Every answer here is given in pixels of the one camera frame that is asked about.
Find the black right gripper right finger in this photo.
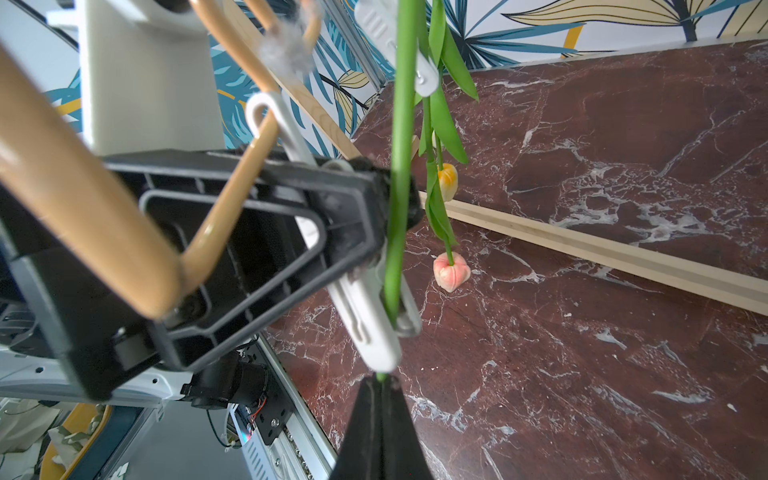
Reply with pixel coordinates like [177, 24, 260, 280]
[381, 376, 433, 480]

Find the tan wavy clothes hanger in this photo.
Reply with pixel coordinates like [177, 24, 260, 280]
[1, 1, 323, 320]

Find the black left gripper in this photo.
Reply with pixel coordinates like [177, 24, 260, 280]
[0, 155, 211, 403]

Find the wooden clothes rack frame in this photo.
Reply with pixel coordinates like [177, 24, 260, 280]
[221, 0, 768, 318]

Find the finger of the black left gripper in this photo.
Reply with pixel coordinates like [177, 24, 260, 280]
[159, 187, 388, 363]
[102, 148, 389, 209]

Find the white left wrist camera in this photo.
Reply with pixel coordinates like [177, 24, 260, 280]
[46, 0, 225, 156]

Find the yellow orange tulip flower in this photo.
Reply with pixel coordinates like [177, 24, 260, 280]
[426, 1, 479, 202]

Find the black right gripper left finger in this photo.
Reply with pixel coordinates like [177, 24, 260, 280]
[329, 375, 383, 479]

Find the pink tulip flower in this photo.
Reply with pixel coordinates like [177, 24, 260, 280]
[422, 98, 471, 293]

